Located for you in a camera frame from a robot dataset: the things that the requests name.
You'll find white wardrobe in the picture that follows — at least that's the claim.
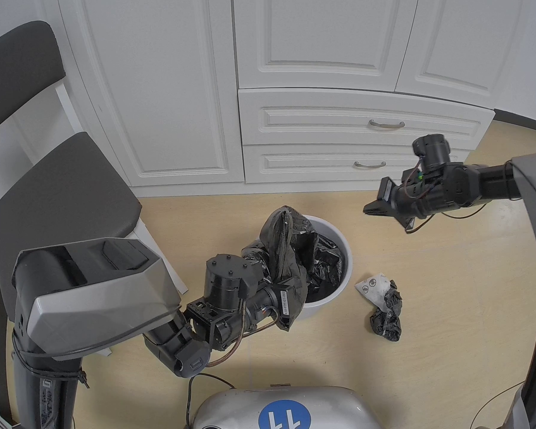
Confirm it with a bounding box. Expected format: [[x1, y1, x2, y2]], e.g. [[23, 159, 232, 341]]
[[29, 0, 536, 198]]

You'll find white trash bin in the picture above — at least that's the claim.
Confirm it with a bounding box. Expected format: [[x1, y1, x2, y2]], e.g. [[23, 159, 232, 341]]
[[290, 214, 353, 320]]

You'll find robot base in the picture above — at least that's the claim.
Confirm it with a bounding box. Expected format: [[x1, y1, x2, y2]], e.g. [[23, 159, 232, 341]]
[[192, 385, 382, 429]]

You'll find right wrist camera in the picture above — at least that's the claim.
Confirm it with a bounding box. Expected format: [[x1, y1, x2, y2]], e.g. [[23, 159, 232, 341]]
[[378, 176, 397, 203]]

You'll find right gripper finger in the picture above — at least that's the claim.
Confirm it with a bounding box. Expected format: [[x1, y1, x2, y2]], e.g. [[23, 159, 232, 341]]
[[363, 200, 405, 217]]

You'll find black cable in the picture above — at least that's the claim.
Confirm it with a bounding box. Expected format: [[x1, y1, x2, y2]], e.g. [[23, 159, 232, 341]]
[[471, 380, 525, 429], [185, 373, 235, 425]]

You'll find white printed wrapper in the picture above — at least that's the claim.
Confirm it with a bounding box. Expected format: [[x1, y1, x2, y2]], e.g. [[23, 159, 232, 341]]
[[355, 273, 390, 308]]

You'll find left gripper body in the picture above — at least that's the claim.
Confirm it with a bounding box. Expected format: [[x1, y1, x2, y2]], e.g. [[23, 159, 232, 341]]
[[246, 286, 280, 325]]

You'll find crumpled black plastic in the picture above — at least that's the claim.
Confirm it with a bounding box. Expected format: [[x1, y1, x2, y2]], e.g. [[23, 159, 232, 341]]
[[364, 280, 403, 343]]

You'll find black plastic bag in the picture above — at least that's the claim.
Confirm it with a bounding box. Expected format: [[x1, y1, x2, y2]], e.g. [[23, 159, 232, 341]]
[[241, 205, 345, 332]]

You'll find white chair grey seat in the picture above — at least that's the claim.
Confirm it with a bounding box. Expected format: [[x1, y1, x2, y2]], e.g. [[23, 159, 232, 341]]
[[0, 21, 189, 357]]

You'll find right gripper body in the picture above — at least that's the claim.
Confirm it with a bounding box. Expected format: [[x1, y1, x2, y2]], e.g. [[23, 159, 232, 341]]
[[392, 179, 443, 234]]

